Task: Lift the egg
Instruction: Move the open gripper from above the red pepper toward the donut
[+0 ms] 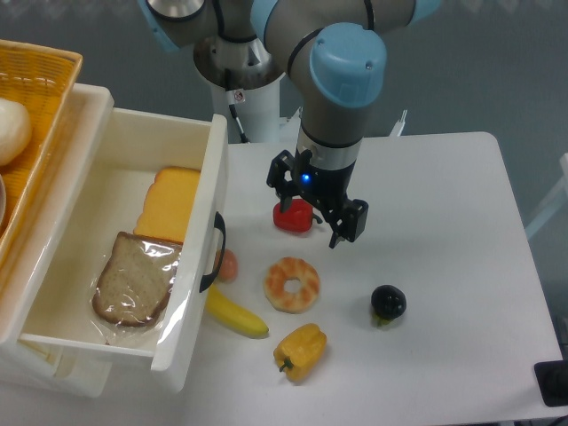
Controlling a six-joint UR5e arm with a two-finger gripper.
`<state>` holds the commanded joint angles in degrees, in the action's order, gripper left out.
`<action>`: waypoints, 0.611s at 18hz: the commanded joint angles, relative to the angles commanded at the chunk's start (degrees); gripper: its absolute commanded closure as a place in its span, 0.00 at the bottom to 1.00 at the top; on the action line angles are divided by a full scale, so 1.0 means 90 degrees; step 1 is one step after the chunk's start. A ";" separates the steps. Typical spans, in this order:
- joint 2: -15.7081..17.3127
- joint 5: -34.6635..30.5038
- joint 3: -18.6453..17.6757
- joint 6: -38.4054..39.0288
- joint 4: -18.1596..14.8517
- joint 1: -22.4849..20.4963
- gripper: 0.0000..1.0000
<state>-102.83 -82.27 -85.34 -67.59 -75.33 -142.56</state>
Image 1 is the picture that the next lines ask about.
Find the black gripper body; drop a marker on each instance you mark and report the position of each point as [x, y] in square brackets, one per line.
[318, 186]

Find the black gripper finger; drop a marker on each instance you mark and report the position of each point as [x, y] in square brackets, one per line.
[347, 220]
[284, 188]

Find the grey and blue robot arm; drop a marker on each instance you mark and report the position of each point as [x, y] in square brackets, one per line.
[332, 51]

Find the red bell pepper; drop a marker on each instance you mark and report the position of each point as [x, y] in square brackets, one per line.
[298, 218]

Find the dark purple mangosteen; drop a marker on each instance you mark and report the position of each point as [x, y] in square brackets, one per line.
[388, 304]

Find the yellow toast slice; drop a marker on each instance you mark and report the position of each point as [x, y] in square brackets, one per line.
[168, 204]

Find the yellow banana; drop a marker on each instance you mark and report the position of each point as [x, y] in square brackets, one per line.
[234, 316]

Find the yellow bell pepper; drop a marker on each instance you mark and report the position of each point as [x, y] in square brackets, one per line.
[299, 352]

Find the wrapped brown bread slice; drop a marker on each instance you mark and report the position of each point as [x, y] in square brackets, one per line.
[135, 284]

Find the black device at edge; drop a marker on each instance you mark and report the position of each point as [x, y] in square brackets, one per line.
[552, 379]

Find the orange woven basket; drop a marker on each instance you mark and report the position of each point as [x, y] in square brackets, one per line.
[40, 78]

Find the white round bun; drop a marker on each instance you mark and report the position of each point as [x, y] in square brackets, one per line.
[16, 130]

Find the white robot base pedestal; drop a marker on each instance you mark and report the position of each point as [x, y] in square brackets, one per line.
[248, 111]

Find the black drawer handle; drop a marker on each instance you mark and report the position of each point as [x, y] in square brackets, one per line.
[208, 279]

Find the white drawer cabinet frame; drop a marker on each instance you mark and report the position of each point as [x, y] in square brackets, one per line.
[48, 365]

